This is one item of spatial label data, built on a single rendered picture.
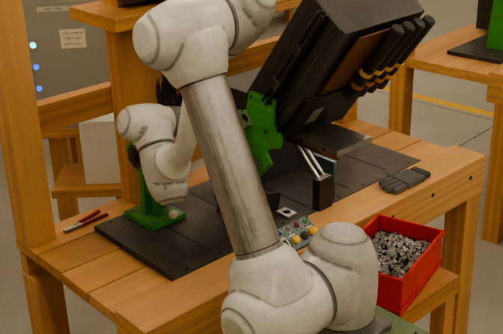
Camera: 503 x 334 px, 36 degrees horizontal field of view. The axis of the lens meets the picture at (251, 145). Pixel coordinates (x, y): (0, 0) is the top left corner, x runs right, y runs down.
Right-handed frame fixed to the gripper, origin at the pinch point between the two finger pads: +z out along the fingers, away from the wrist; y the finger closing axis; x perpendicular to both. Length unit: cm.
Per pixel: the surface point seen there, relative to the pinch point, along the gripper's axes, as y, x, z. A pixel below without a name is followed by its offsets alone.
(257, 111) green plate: 0.0, -5.9, 4.4
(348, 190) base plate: -26.0, 1.8, 39.8
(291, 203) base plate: -24.8, 10.2, 20.8
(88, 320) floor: -14, 152, 23
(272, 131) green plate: -7.2, -6.0, 7.1
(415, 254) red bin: -57, -21, 27
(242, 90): 12.4, 1.6, 10.4
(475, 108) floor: 71, 108, 362
